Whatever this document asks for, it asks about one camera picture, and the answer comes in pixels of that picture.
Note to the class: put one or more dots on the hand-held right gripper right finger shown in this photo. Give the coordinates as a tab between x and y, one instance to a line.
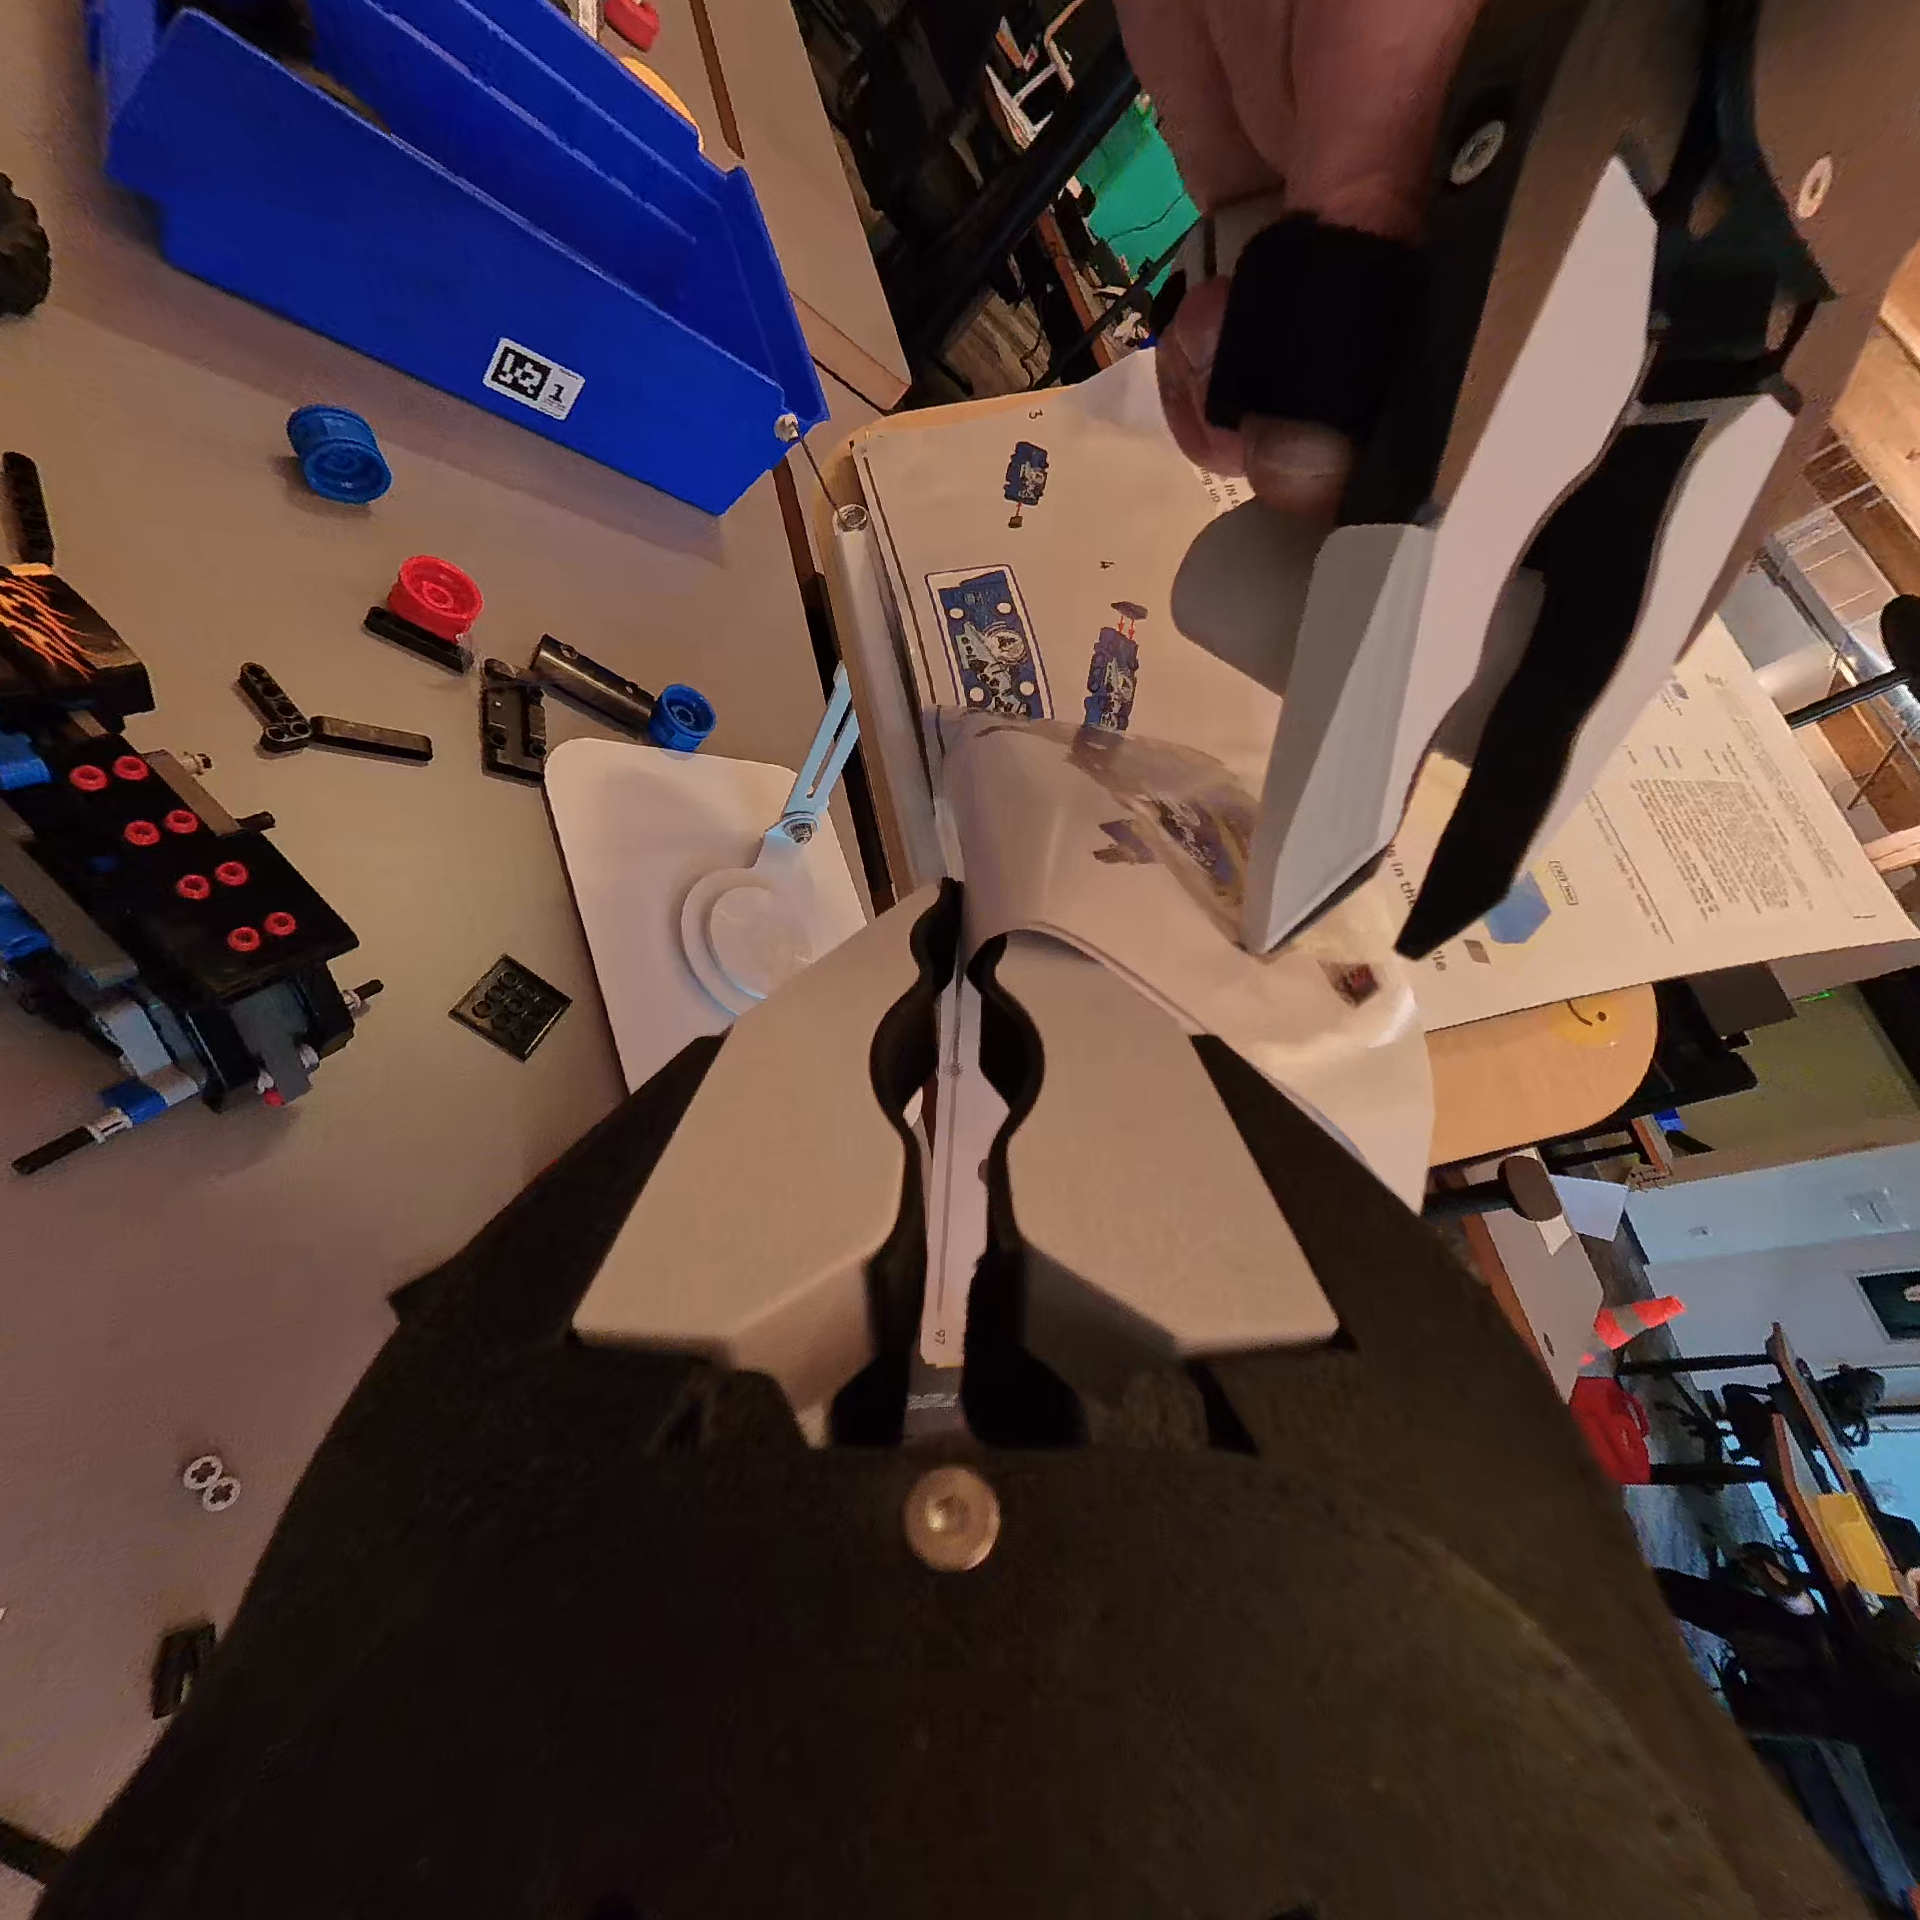
1156	1200

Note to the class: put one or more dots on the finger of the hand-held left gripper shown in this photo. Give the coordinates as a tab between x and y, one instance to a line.
1500	450
1695	539

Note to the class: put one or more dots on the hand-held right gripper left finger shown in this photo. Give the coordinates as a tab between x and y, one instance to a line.
750	1200

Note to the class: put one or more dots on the instruction booklet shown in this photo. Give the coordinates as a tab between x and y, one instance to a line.
1069	524

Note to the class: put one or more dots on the black block with red pins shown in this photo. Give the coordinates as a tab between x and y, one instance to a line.
196	884

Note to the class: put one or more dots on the grey desk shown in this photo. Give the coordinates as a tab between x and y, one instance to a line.
301	1275

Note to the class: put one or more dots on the person's left hand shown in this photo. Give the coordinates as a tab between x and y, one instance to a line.
1290	89

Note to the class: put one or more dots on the large printed instruction sheet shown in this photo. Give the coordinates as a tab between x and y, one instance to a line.
1724	838

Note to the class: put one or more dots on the black studded square plate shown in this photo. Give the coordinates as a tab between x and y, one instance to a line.
510	1004

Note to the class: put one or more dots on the green storage bin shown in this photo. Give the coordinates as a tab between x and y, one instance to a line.
1142	195

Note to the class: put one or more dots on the blue wheel rim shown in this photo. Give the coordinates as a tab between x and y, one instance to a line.
681	716
339	450

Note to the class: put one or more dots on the orange plastic object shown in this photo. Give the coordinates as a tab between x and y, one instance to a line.
1636	1320

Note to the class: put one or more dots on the red cloth bag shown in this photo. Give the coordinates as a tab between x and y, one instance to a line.
1612	1424

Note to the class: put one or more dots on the black beam with holes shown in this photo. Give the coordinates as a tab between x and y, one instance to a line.
594	682

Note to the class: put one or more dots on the flat black beam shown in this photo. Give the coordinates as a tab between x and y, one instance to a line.
418	640

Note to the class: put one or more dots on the red wheel rim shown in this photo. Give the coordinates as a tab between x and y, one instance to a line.
435	593

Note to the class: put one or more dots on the black connector pin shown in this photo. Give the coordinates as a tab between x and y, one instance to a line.
181	1665

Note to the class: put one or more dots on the neighbouring grey table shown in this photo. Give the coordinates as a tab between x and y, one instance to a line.
810	180

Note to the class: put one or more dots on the yellow tape roll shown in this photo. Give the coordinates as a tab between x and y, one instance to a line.
662	92

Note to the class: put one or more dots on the blue storage bin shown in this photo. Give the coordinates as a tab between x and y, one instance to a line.
377	253

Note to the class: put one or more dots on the black rubber tyre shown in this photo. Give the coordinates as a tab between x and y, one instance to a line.
23	246

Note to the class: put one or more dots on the black frame piece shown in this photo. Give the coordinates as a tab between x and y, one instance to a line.
514	721

